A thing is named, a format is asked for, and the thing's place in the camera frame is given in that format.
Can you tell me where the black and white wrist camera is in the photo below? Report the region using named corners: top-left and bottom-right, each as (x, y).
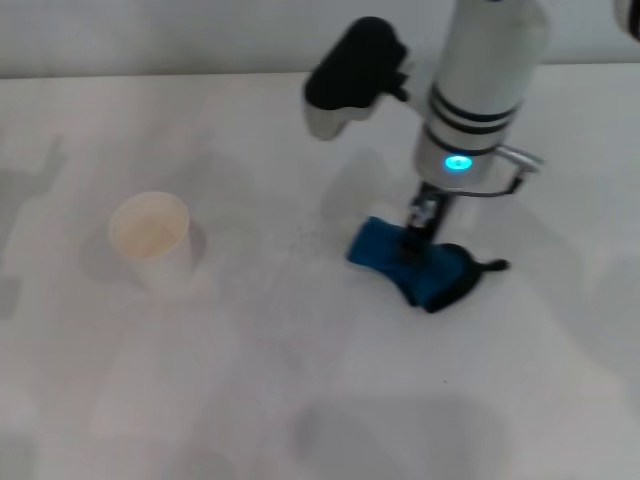
top-left (301, 15), bottom-right (417, 142)

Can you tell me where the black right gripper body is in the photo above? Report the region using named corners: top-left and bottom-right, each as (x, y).
top-left (404, 181), bottom-right (455, 245)

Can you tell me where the blue rag with black trim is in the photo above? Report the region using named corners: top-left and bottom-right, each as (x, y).
top-left (346, 215), bottom-right (511, 316)

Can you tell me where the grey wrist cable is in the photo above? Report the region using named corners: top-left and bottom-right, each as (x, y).
top-left (449, 143), bottom-right (545, 197)

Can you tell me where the white paper cup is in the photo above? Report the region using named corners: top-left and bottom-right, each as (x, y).
top-left (107, 191), bottom-right (192, 292)

